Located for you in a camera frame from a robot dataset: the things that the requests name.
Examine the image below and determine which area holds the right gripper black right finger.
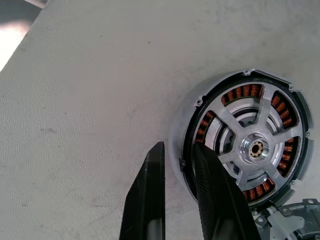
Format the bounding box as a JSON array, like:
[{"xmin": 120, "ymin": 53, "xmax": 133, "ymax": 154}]
[{"xmin": 193, "ymin": 143, "xmax": 262, "ymax": 240}]

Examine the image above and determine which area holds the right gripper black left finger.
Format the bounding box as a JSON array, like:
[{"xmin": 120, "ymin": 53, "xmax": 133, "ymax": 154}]
[{"xmin": 119, "ymin": 141, "xmax": 167, "ymax": 240}]

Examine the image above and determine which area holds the black silver rotor disc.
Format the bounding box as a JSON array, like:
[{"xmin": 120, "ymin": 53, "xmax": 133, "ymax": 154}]
[{"xmin": 183, "ymin": 78, "xmax": 308, "ymax": 205}]

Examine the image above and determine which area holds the copper wound stator ring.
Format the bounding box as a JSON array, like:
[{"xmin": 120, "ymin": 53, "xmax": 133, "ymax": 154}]
[{"xmin": 167, "ymin": 67, "xmax": 315, "ymax": 209}]

